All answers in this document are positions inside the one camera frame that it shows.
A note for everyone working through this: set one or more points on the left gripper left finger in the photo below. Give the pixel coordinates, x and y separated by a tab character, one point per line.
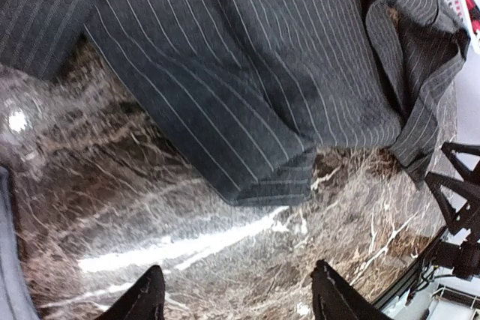
145	299

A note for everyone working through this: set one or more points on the black pinstriped long sleeve shirt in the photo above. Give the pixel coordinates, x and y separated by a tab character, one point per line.
247	90

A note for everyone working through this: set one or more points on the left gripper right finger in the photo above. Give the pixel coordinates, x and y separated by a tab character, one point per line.
333	298

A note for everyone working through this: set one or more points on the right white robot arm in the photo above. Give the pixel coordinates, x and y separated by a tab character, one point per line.
458	200

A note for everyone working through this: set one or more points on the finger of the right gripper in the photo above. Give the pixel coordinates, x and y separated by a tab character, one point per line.
463	159
467	216

